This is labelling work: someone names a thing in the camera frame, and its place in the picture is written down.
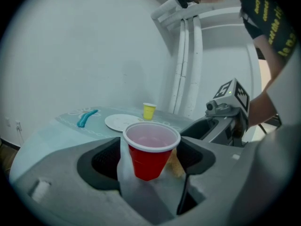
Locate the person's right forearm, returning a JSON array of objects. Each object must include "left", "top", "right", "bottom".
[{"left": 248, "top": 88, "right": 279, "bottom": 129}]

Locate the teal curved brush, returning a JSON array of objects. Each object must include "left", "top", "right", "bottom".
[{"left": 77, "top": 109, "right": 99, "bottom": 128}]

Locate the person's right hand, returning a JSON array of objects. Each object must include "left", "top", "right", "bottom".
[{"left": 235, "top": 113, "right": 249, "bottom": 140}]

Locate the red plastic cup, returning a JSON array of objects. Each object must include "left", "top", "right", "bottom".
[{"left": 122, "top": 121, "right": 182, "bottom": 181}]

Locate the round table with light-blue cloth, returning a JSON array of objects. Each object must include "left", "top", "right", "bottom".
[{"left": 9, "top": 106, "right": 196, "bottom": 181}]

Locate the yellow paper cup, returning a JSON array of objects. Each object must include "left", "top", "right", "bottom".
[{"left": 143, "top": 102, "right": 157, "bottom": 120}]

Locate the tan bread piece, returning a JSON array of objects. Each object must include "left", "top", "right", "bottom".
[{"left": 164, "top": 148, "right": 185, "bottom": 178}]

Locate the white round plate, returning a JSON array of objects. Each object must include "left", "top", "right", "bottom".
[{"left": 104, "top": 113, "right": 144, "bottom": 133}]

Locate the thin white wall pipe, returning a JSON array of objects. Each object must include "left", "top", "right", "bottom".
[
  {"left": 168, "top": 20, "right": 187, "bottom": 113},
  {"left": 177, "top": 19, "right": 190, "bottom": 114}
]

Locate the person's black printed shirt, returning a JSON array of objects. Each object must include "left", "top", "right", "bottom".
[{"left": 239, "top": 0, "right": 298, "bottom": 63}]

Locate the thick white wall pipe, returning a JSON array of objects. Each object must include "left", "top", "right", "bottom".
[{"left": 184, "top": 16, "right": 204, "bottom": 118}]

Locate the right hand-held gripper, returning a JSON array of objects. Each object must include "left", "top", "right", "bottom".
[{"left": 180, "top": 78, "right": 250, "bottom": 148}]

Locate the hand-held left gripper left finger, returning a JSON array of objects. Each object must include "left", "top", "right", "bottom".
[{"left": 9, "top": 137, "right": 151, "bottom": 226}]

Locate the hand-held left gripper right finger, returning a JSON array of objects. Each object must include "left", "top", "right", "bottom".
[{"left": 164, "top": 135, "right": 250, "bottom": 226}]

